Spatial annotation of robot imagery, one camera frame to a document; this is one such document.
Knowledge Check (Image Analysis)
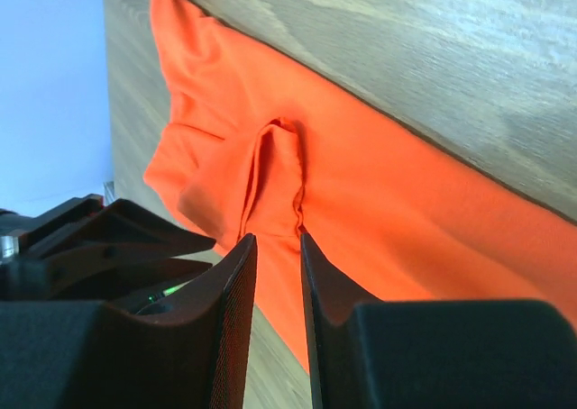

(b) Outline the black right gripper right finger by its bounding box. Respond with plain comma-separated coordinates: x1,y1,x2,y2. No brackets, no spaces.
301,235,576,408

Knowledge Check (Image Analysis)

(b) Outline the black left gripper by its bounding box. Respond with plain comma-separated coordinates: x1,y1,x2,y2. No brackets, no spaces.
1,194,215,299

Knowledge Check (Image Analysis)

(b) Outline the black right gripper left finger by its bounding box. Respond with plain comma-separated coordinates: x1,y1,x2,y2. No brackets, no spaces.
1,234,257,408

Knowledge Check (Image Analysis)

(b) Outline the orange t shirt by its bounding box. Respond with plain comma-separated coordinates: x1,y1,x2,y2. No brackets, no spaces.
143,0,576,365

